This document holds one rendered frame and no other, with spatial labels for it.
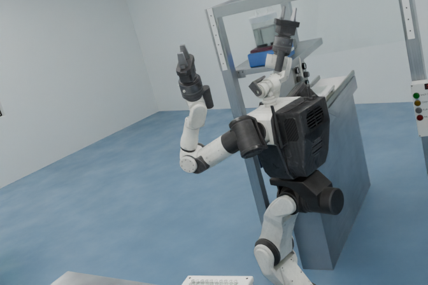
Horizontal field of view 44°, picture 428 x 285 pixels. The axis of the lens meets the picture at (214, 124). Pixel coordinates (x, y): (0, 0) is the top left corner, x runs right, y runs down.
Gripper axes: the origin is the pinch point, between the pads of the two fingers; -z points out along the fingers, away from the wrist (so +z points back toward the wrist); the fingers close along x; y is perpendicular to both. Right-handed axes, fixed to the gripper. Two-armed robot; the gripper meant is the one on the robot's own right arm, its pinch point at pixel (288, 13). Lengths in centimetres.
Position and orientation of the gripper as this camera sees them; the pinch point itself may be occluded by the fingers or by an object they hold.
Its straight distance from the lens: 252.6
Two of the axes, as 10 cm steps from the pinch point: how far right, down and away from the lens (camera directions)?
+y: -3.0, -3.1, 9.0
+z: -1.6, 9.5, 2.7
